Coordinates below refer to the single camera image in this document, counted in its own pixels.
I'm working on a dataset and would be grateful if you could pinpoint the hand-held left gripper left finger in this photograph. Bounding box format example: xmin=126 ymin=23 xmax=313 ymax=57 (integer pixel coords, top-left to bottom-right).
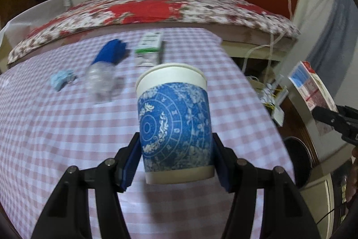
xmin=31 ymin=131 xmax=142 ymax=239

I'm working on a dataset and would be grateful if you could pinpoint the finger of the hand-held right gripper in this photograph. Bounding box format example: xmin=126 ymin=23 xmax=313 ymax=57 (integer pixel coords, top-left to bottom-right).
xmin=312 ymin=106 xmax=343 ymax=132

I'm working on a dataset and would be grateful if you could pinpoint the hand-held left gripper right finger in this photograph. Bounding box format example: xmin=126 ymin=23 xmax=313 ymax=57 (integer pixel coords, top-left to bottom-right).
xmin=211 ymin=133 xmax=322 ymax=239

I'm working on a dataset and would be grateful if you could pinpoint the red white milk carton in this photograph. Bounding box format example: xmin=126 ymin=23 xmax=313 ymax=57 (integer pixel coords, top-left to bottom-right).
xmin=288 ymin=60 xmax=337 ymax=113

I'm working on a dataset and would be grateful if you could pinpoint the black plastic bucket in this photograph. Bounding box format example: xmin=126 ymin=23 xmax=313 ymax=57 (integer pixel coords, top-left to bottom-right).
xmin=282 ymin=136 xmax=314 ymax=190

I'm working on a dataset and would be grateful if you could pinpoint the blue patterned paper cup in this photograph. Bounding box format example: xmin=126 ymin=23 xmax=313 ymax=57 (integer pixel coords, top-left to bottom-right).
xmin=136 ymin=62 xmax=216 ymax=185

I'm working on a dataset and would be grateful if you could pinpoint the clear plastic bottle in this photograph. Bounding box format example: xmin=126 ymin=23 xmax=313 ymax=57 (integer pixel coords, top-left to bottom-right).
xmin=84 ymin=61 xmax=121 ymax=103

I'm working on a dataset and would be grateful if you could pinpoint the blue face mask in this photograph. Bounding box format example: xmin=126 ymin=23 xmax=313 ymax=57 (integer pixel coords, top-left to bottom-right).
xmin=50 ymin=69 xmax=77 ymax=92

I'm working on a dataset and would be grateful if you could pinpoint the blue glove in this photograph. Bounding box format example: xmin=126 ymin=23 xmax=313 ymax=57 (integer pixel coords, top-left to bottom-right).
xmin=91 ymin=40 xmax=130 ymax=66

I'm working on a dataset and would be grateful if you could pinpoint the green white cardboard box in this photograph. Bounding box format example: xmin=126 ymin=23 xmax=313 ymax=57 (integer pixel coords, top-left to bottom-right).
xmin=134 ymin=31 xmax=165 ymax=67

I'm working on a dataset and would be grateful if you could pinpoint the person's right hand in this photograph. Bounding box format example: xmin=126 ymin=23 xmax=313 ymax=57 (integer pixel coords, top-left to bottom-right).
xmin=345 ymin=147 xmax=358 ymax=204

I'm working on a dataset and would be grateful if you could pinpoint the white network box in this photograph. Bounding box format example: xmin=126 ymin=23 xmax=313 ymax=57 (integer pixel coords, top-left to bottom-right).
xmin=260 ymin=77 xmax=288 ymax=105

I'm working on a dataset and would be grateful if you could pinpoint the pink checkered tablecloth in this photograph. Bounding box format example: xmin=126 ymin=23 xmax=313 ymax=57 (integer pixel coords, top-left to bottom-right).
xmin=0 ymin=27 xmax=294 ymax=239

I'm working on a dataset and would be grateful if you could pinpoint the white cabinet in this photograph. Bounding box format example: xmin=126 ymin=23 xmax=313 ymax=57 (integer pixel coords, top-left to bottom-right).
xmin=313 ymin=155 xmax=353 ymax=239

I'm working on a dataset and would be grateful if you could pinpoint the large grey patterned curtain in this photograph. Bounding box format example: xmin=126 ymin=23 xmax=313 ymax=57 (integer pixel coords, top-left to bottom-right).
xmin=305 ymin=0 xmax=358 ymax=105

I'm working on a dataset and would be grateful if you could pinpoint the red floral bedspread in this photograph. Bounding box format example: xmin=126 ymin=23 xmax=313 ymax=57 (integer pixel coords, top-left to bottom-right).
xmin=7 ymin=0 xmax=301 ymax=66

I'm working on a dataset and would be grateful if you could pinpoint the white plastic sheet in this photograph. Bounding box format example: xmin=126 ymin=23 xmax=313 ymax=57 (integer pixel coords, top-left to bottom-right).
xmin=0 ymin=0 xmax=70 ymax=43

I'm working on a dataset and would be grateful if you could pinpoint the yellow cable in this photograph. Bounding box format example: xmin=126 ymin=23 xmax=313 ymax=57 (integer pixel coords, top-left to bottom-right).
xmin=264 ymin=88 xmax=283 ymax=111

